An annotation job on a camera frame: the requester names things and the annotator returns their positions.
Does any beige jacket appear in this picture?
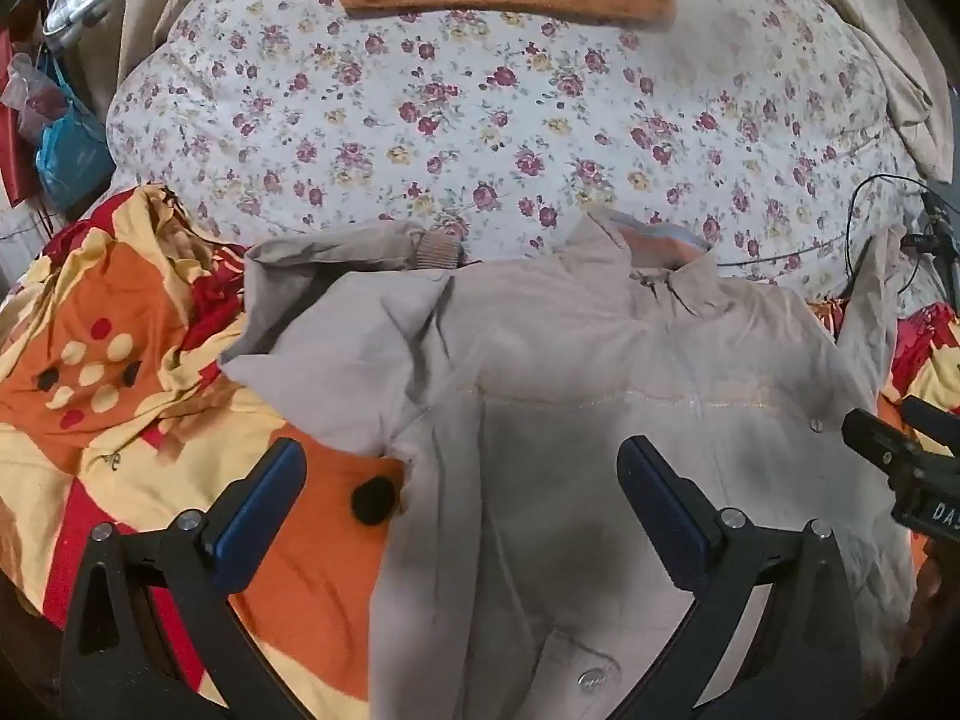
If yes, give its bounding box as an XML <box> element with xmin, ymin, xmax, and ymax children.
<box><xmin>220</xmin><ymin>210</ymin><xmax>922</xmax><ymax>720</ymax></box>

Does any clear plastic bag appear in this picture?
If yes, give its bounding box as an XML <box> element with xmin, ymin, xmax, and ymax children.
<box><xmin>0</xmin><ymin>52</ymin><xmax>70</xmax><ymax>145</ymax></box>
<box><xmin>41</xmin><ymin>0</ymin><xmax>125</xmax><ymax>55</ymax></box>

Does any red bag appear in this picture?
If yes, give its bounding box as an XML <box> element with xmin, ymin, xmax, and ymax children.
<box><xmin>0</xmin><ymin>28</ymin><xmax>47</xmax><ymax>205</ymax></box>

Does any beige curtain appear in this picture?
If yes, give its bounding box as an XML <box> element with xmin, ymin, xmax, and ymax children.
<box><xmin>795</xmin><ymin>0</ymin><xmax>955</xmax><ymax>182</ymax></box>
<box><xmin>52</xmin><ymin>0</ymin><xmax>242</xmax><ymax>137</ymax></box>

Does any floral quilt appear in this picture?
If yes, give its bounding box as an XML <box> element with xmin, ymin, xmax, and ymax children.
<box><xmin>105</xmin><ymin>0</ymin><xmax>932</xmax><ymax>287</ymax></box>

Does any person's right hand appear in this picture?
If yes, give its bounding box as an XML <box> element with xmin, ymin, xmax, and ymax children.
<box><xmin>902</xmin><ymin>538</ymin><xmax>947</xmax><ymax>662</ymax></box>

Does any blue plastic bag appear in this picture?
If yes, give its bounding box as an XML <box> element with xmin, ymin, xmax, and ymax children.
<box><xmin>36</xmin><ymin>52</ymin><xmax>118</xmax><ymax>212</ymax></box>

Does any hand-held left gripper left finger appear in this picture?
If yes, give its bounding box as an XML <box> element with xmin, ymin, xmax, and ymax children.
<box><xmin>58</xmin><ymin>436</ymin><xmax>331</xmax><ymax>720</ymax></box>

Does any black stand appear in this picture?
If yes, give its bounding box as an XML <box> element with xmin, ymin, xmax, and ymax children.
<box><xmin>898</xmin><ymin>191</ymin><xmax>960</xmax><ymax>287</ymax></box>

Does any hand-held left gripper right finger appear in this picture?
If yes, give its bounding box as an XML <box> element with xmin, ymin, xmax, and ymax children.
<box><xmin>616</xmin><ymin>435</ymin><xmax>863</xmax><ymax>720</ymax></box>

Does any black cable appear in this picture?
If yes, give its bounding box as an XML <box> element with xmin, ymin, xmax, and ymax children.
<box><xmin>716</xmin><ymin>174</ymin><xmax>947</xmax><ymax>302</ymax></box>

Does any orange yellow printed blanket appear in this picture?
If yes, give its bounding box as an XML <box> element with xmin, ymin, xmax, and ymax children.
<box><xmin>0</xmin><ymin>184</ymin><xmax>960</xmax><ymax>720</ymax></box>

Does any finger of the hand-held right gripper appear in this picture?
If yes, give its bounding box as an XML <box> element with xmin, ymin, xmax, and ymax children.
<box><xmin>841</xmin><ymin>409</ymin><xmax>920</xmax><ymax>482</ymax></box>
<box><xmin>900</xmin><ymin>396</ymin><xmax>960</xmax><ymax>458</ymax></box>

